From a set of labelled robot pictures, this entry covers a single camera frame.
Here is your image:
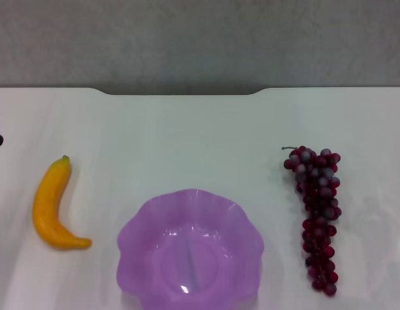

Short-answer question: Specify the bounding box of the dark red grape bunch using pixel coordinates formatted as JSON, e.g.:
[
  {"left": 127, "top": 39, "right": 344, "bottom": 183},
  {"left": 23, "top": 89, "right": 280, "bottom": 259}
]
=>
[{"left": 281, "top": 145, "right": 342, "bottom": 296}]

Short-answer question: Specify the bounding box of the yellow plastic banana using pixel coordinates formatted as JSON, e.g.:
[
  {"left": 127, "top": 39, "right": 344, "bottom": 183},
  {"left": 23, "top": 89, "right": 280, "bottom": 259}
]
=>
[{"left": 32, "top": 155, "right": 93, "bottom": 251}]

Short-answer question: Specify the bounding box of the purple wavy-edged plastic plate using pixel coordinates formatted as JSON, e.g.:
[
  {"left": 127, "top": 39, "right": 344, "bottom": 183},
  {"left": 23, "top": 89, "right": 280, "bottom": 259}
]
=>
[{"left": 116, "top": 188, "right": 265, "bottom": 310}]

